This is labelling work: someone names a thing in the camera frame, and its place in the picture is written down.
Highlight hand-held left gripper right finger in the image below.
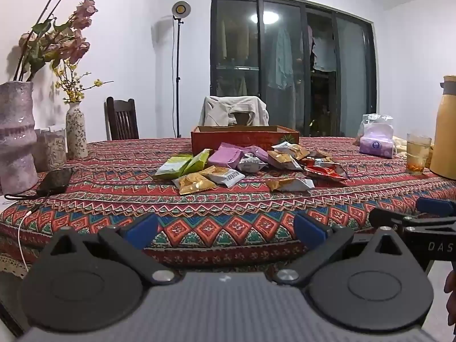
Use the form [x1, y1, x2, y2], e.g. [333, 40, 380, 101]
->
[272, 211, 416, 286]

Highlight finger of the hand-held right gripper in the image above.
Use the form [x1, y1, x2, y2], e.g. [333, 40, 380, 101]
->
[416, 198, 456, 219]
[369, 208, 456, 233]

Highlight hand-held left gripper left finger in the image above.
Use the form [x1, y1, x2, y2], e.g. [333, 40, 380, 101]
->
[37, 214, 180, 286]

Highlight red snack packet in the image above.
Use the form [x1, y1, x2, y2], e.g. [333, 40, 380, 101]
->
[301, 158, 350, 183]

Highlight white green snack packet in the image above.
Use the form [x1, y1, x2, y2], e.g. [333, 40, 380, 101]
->
[154, 155, 193, 181]

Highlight pile of gold white packets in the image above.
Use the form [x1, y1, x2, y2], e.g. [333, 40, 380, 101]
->
[172, 142, 333, 195]

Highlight lime green snack packet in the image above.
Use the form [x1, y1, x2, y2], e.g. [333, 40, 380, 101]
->
[182, 148, 212, 176]

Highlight small purple snack packet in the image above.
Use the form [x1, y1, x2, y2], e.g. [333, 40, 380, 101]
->
[246, 146, 272, 166]

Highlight large purple snack packet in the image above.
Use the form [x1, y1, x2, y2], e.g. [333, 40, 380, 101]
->
[207, 142, 245, 170]

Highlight red cardboard box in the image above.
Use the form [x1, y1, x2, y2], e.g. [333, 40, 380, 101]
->
[190, 125, 300, 156]

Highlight person's right hand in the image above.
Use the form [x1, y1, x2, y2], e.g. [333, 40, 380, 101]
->
[444, 270, 456, 327]

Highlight patterned tablecloth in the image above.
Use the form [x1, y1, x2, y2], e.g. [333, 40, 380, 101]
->
[0, 136, 456, 279]

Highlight glass of tea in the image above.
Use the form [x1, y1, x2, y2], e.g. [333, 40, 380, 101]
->
[406, 133, 432, 176]

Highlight purple tissue pack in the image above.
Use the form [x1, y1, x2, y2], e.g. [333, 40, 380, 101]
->
[359, 124, 395, 159]

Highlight yellow thermos jug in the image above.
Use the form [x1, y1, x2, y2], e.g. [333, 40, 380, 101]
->
[429, 76, 456, 181]

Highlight clear plastic bag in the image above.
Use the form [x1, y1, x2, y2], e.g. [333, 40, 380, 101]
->
[353, 113, 394, 146]

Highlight dark wooden chair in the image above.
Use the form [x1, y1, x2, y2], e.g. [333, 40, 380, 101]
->
[104, 97, 140, 141]

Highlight small floral vase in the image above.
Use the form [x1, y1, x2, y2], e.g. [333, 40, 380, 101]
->
[66, 101, 89, 160]

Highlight speckled glass jar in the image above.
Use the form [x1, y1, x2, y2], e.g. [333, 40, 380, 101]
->
[33, 125, 68, 173]

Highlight black framed glass door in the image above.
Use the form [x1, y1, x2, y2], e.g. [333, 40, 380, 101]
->
[210, 0, 378, 138]

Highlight beige jacket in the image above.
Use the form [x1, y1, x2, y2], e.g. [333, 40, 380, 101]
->
[199, 95, 270, 128]

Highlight yellow flower sprigs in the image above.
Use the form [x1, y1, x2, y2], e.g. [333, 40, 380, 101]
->
[53, 59, 115, 105]

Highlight floor lamp on tripod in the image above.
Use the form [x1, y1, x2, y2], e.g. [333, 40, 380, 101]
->
[172, 1, 193, 138]

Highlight hanging pale blue shirt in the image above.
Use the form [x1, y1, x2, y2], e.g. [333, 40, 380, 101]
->
[268, 25, 296, 90]

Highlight hanging white garment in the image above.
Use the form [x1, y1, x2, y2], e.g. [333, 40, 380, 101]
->
[313, 30, 337, 72]

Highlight black phone with strap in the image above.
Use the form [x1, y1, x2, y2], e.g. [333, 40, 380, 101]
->
[3, 168, 74, 201]

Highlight white cable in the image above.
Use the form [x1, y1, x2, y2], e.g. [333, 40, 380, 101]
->
[17, 209, 40, 275]

